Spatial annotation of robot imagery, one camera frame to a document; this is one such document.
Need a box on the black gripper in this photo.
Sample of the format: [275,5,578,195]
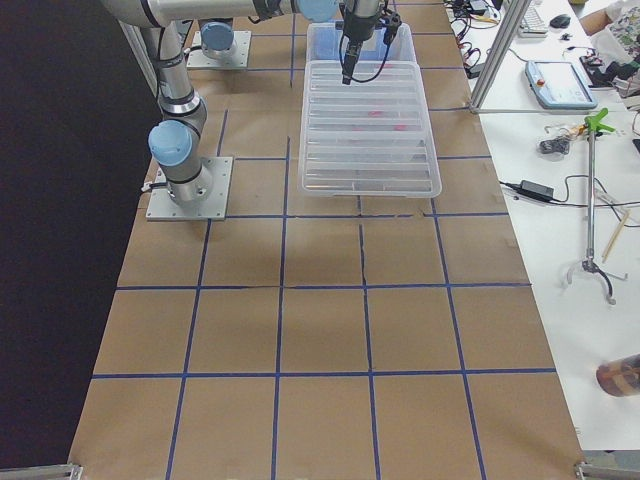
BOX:
[339,0,402,84]

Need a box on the clear plastic box lid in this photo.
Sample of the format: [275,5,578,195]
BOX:
[297,59,444,200]

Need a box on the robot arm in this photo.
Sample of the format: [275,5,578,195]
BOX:
[103,1,402,206]
[199,18,235,58]

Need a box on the clear plastic storage box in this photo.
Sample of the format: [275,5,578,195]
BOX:
[305,20,417,66]

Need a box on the black computer mouse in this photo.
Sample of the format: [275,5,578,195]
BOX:
[549,14,571,29]

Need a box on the blue teach pendant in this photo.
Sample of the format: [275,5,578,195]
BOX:
[524,61,598,110]

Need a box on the black power adapter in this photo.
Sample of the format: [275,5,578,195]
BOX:
[519,180,554,203]

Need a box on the brown cylindrical can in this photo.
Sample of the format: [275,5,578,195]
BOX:
[596,354,639,397]

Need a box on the aluminium frame post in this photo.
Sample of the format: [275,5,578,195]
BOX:
[469,0,530,113]

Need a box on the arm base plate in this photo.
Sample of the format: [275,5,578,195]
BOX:
[186,31,252,70]
[145,157,234,221]

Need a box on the green handled reach grabber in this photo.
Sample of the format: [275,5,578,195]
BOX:
[566,107,616,306]

